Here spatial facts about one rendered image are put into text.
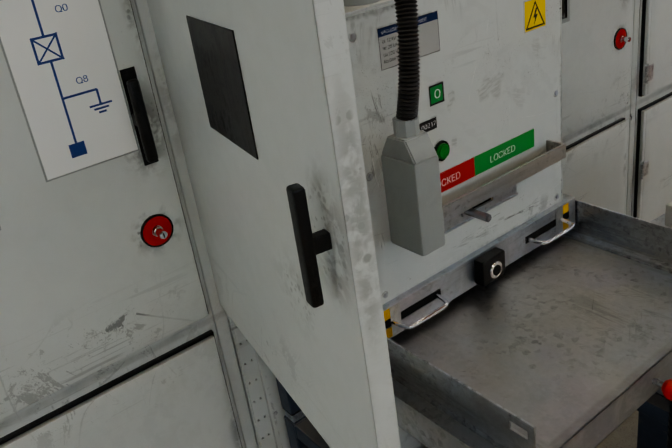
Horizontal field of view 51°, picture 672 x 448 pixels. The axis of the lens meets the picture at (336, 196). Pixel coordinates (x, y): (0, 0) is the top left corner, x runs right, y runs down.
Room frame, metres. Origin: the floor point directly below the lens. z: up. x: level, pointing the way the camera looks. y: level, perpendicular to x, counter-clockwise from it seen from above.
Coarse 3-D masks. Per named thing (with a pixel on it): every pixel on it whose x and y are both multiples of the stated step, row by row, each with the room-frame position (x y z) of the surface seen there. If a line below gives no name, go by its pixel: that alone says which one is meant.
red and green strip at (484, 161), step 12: (528, 132) 1.18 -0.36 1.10; (504, 144) 1.14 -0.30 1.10; (516, 144) 1.16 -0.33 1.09; (528, 144) 1.18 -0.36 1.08; (480, 156) 1.11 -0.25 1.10; (492, 156) 1.12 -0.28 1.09; (504, 156) 1.14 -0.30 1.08; (456, 168) 1.07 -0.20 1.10; (468, 168) 1.09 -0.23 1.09; (480, 168) 1.11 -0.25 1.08; (444, 180) 1.06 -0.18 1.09; (456, 180) 1.07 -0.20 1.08
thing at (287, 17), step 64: (192, 0) 0.94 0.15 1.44; (256, 0) 0.74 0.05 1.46; (320, 0) 0.62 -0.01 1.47; (192, 64) 1.01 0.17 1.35; (256, 64) 0.77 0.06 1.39; (320, 64) 0.62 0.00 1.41; (192, 128) 1.08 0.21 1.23; (256, 128) 0.81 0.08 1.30; (320, 128) 0.64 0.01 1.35; (256, 192) 0.85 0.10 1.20; (320, 192) 0.66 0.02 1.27; (256, 256) 0.90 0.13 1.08; (320, 256) 0.69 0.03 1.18; (256, 320) 0.97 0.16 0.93; (320, 320) 0.72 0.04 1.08; (384, 320) 0.63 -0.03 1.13; (320, 384) 0.75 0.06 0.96; (384, 384) 0.63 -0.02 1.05
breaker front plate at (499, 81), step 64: (448, 0) 1.08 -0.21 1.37; (512, 0) 1.16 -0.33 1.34; (448, 64) 1.07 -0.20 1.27; (512, 64) 1.16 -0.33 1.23; (384, 128) 0.99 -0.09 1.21; (448, 128) 1.07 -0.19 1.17; (512, 128) 1.16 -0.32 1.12; (384, 192) 0.98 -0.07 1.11; (448, 192) 1.06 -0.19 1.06; (512, 192) 1.15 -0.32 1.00; (384, 256) 0.98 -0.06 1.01; (448, 256) 1.06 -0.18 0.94
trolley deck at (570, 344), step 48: (480, 288) 1.09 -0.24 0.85; (528, 288) 1.07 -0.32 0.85; (576, 288) 1.05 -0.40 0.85; (624, 288) 1.03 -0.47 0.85; (432, 336) 0.97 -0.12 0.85; (480, 336) 0.95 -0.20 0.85; (528, 336) 0.93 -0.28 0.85; (576, 336) 0.91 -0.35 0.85; (624, 336) 0.90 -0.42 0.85; (480, 384) 0.84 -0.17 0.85; (528, 384) 0.82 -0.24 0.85; (576, 384) 0.81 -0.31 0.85; (624, 384) 0.79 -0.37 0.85; (432, 432) 0.77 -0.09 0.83; (576, 432) 0.71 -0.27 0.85
